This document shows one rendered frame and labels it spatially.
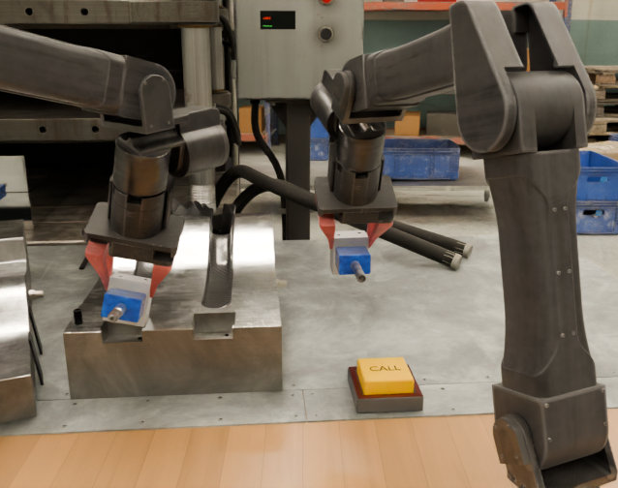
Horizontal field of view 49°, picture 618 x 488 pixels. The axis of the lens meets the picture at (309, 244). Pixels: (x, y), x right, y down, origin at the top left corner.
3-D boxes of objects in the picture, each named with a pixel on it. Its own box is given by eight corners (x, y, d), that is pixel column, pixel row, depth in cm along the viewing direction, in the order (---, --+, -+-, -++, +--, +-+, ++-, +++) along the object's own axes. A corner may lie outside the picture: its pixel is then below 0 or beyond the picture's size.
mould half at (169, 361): (282, 391, 85) (281, 290, 81) (70, 400, 83) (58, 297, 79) (270, 260, 133) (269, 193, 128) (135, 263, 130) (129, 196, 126)
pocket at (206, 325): (235, 354, 83) (234, 326, 82) (192, 356, 83) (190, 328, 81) (236, 338, 87) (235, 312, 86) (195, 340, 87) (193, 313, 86)
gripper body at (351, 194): (313, 187, 91) (316, 142, 86) (387, 185, 92) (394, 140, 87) (318, 220, 87) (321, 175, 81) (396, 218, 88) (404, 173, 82)
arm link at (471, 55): (327, 63, 78) (498, -18, 50) (395, 62, 81) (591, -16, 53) (336, 169, 79) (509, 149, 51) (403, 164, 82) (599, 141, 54)
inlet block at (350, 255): (381, 297, 86) (382, 257, 85) (341, 299, 86) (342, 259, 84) (363, 265, 99) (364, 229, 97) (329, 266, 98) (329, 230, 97)
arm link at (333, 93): (293, 116, 89) (309, 30, 81) (352, 113, 92) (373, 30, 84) (325, 169, 81) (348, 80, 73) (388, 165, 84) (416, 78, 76)
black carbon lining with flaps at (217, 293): (233, 321, 88) (231, 253, 85) (108, 326, 87) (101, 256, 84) (237, 241, 121) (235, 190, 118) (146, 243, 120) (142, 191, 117)
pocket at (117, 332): (146, 357, 82) (143, 330, 81) (102, 359, 82) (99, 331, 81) (151, 341, 86) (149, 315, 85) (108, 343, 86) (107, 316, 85)
